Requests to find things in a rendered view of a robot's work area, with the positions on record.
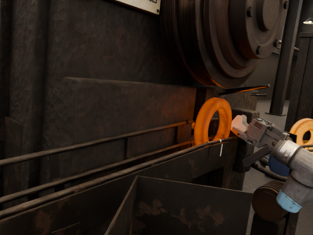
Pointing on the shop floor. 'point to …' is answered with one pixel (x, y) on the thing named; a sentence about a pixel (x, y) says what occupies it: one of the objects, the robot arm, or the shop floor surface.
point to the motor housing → (268, 210)
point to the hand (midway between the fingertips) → (227, 123)
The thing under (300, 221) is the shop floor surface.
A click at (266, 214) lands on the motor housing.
